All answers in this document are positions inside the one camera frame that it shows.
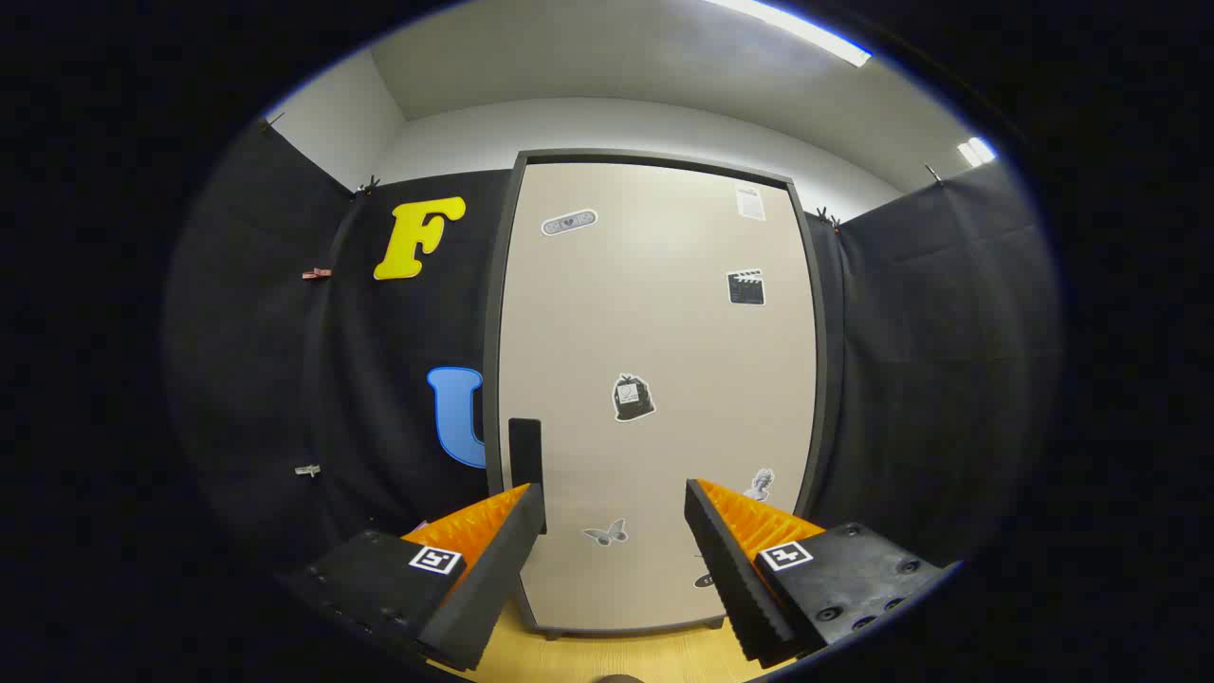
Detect grey shoe cabinet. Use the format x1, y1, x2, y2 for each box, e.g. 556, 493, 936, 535
482, 149, 831, 641

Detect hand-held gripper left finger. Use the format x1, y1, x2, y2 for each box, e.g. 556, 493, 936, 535
285, 482, 548, 673

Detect black backdrop cloth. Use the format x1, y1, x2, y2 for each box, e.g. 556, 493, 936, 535
161, 123, 1063, 608

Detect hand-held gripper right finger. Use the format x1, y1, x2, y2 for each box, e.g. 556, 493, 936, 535
685, 478, 959, 670

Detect black door handle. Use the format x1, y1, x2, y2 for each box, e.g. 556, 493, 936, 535
508, 417, 543, 499

